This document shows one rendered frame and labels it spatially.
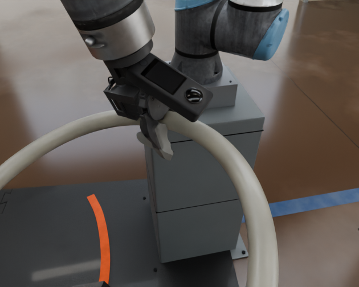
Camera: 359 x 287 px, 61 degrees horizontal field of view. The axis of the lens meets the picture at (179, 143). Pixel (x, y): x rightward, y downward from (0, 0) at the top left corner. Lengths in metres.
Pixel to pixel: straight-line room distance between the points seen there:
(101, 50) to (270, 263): 0.30
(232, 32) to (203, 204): 0.70
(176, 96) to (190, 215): 0.98
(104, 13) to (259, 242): 0.29
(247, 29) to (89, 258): 1.30
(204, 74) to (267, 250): 0.78
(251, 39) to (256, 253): 0.68
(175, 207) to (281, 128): 1.44
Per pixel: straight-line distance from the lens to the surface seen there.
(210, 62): 1.04
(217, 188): 1.24
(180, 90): 0.40
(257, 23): 0.90
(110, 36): 0.37
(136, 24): 0.38
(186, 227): 1.40
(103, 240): 1.73
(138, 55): 0.40
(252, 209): 0.35
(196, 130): 0.44
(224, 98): 1.08
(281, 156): 2.24
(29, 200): 2.05
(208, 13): 0.96
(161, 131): 0.47
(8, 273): 1.80
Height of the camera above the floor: 1.45
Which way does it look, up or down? 40 degrees down
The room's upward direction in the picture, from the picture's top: straight up
